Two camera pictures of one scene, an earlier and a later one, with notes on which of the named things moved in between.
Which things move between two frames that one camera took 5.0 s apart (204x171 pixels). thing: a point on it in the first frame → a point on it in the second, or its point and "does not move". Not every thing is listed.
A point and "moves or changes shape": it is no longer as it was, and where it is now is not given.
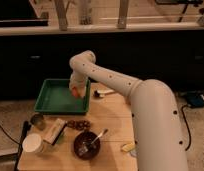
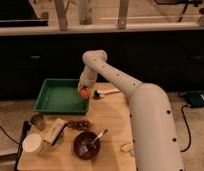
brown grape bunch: x=81 y=125 does not move
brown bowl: x=84 y=146 does not move
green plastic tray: x=55 y=97 does not move
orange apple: x=75 y=92 moves or changes shape
